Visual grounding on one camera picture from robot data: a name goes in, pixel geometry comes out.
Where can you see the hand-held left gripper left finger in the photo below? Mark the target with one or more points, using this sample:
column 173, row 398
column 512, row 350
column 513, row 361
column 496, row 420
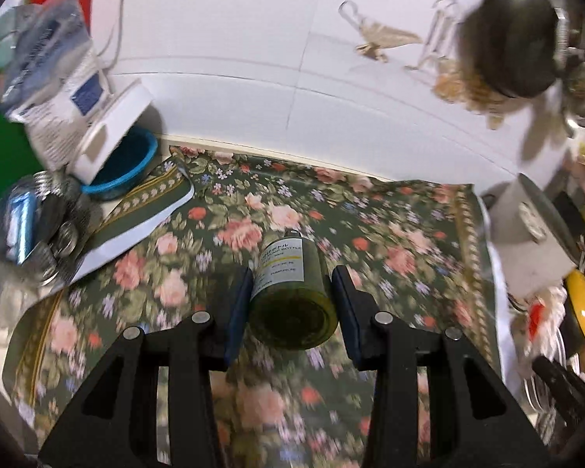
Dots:
column 239, row 312

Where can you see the white pot with lid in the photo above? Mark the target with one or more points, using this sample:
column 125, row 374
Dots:
column 526, row 243

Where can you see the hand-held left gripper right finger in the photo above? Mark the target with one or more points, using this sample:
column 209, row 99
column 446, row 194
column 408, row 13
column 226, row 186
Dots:
column 347, row 312

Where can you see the white packet with blue label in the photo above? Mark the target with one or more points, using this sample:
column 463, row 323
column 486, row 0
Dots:
column 48, row 78

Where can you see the crumpled white tissue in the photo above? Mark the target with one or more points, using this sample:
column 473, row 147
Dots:
column 541, row 321

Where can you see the clear wall hook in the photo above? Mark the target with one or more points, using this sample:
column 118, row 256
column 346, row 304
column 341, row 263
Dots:
column 436, row 34
column 370, row 34

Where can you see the yellow plastic item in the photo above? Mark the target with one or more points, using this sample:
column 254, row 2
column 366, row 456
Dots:
column 582, row 304

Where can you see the black round pot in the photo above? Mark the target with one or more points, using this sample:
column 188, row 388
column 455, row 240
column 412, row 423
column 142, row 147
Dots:
column 512, row 39

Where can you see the white perforated round plate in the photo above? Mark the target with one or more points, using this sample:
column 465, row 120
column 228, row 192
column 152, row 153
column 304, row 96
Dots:
column 107, row 126

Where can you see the green plastic sheet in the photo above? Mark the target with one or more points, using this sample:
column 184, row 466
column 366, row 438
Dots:
column 0, row 161

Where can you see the blue plastic basket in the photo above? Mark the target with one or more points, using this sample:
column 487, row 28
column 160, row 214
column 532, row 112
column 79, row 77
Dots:
column 126, row 165

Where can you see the floral tablecloth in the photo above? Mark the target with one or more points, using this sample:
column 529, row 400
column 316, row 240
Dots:
column 395, row 234

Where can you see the green glass bottle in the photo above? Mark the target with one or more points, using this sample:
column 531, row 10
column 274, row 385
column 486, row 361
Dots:
column 292, row 302

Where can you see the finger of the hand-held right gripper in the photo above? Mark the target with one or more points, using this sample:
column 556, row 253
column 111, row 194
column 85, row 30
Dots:
column 565, row 395

